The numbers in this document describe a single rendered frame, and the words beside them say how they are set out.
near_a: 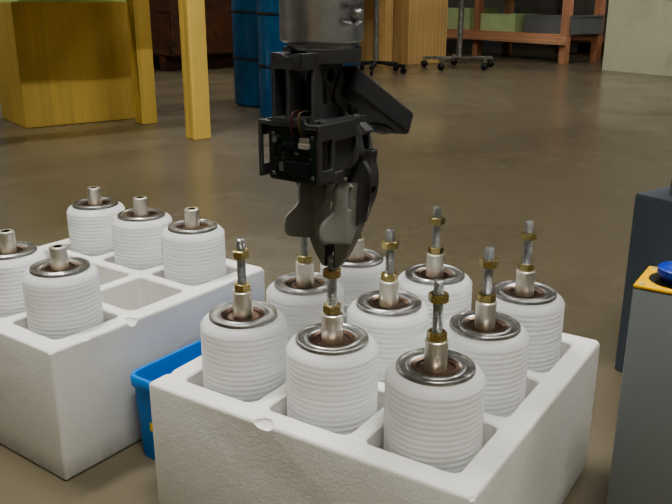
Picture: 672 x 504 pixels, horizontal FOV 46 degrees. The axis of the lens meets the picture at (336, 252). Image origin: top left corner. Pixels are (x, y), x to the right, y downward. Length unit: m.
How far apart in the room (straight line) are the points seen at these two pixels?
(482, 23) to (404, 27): 1.39
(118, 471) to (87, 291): 0.24
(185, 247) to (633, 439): 0.67
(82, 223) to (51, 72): 2.69
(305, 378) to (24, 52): 3.32
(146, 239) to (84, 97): 2.84
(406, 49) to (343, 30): 6.73
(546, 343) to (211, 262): 0.52
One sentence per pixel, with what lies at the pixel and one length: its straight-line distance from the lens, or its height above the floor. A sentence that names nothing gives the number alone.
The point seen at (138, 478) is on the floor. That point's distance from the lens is 1.08.
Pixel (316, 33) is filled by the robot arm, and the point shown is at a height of 0.56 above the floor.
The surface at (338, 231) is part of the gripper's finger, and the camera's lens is 0.74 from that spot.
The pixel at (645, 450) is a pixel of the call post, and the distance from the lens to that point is 0.91.
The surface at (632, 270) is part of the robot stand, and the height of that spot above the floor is 0.18.
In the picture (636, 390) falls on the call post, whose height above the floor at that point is 0.20.
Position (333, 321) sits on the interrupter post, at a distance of 0.79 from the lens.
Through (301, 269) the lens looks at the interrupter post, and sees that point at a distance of 0.95.
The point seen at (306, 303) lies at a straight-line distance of 0.92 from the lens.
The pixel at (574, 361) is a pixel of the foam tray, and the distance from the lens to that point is 0.97.
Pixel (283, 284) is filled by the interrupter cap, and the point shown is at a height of 0.25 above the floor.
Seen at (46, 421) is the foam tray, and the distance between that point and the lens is 1.08.
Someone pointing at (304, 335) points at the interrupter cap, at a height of 0.25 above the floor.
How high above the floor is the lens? 0.59
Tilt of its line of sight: 18 degrees down
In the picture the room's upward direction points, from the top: straight up
